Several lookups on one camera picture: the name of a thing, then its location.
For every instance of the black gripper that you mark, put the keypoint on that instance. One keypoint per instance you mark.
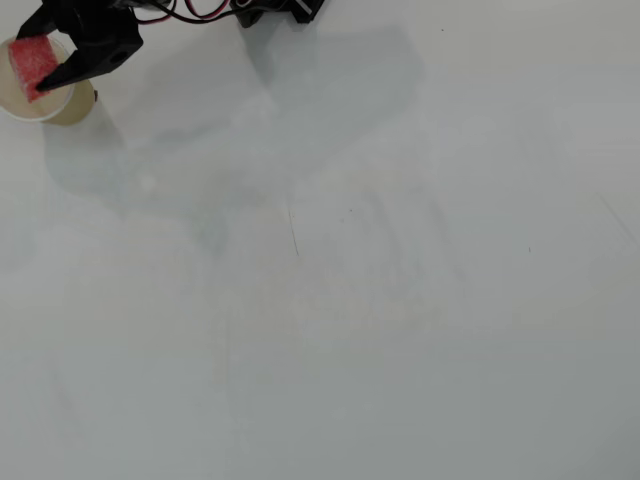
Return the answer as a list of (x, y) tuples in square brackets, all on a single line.
[(102, 47)]

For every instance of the red foam cube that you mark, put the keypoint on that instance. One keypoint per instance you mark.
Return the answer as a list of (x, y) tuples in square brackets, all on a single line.
[(31, 64)]

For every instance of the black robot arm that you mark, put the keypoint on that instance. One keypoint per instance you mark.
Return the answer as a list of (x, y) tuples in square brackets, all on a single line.
[(280, 10)]

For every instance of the beige paper cup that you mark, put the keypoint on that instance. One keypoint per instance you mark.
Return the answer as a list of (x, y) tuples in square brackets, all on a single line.
[(60, 107)]

